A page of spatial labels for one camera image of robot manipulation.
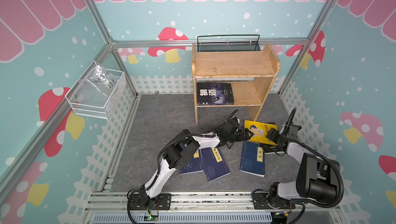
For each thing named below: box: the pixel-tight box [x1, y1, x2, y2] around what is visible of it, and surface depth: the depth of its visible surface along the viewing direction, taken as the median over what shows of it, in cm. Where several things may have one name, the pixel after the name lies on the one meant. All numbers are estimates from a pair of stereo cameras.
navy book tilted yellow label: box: [200, 147, 231, 183], surface depth 87 cm
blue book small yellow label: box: [239, 141, 266, 178], surface depth 89 cm
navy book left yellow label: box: [179, 149, 204, 175], surface depth 86 cm
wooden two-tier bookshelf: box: [191, 42, 281, 126], surface depth 78 cm
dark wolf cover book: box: [196, 82, 235, 106], surface depth 89 cm
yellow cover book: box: [243, 119, 278, 146], surface depth 99 cm
